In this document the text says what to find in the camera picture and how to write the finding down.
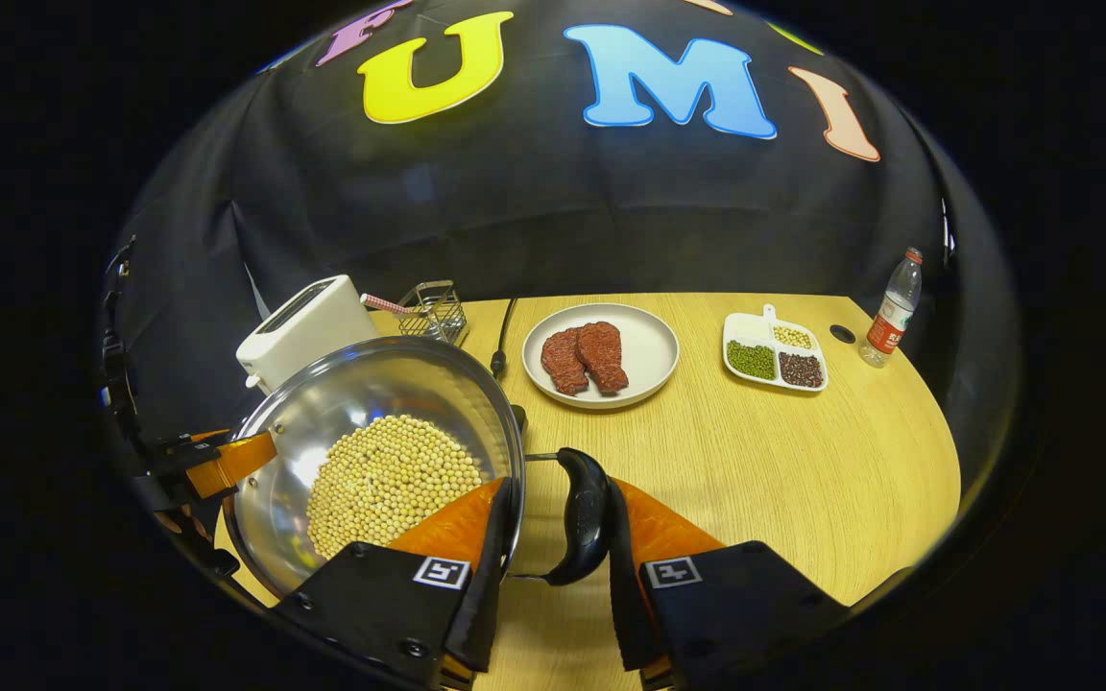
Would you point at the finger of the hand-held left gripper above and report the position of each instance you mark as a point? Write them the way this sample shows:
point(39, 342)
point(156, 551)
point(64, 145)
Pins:
point(236, 463)
point(174, 456)

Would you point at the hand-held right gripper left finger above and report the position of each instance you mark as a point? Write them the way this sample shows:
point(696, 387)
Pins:
point(491, 576)

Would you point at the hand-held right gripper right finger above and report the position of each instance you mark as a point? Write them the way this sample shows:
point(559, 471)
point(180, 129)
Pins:
point(622, 595)

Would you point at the pile of soybeans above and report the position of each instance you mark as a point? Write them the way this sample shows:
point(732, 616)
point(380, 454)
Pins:
point(380, 480)

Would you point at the white toaster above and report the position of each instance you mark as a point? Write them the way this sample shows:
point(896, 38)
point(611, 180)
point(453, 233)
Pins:
point(308, 326)

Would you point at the pink stick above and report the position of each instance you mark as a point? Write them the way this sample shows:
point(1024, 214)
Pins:
point(382, 303)

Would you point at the brown meat piece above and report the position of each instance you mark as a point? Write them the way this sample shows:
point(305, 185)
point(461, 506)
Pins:
point(603, 357)
point(563, 363)

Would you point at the round white plate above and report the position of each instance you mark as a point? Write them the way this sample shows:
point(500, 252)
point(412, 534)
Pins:
point(654, 355)

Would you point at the pile of green beans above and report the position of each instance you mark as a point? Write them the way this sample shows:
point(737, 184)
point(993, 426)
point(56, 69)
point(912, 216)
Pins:
point(751, 360)

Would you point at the pile of dark red beans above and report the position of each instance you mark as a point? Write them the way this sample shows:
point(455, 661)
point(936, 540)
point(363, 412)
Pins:
point(801, 369)

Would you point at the white divided dish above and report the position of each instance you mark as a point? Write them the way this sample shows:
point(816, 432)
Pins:
point(745, 326)

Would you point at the small pile of yellow beans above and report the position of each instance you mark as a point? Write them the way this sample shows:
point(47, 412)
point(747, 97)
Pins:
point(793, 337)

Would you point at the black table grommet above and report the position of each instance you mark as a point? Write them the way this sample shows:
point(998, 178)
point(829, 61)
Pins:
point(842, 334)

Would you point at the black backdrop cloth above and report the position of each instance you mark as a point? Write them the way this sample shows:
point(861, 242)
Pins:
point(515, 211)

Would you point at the plastic water bottle red label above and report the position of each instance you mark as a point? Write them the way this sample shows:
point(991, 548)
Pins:
point(889, 326)

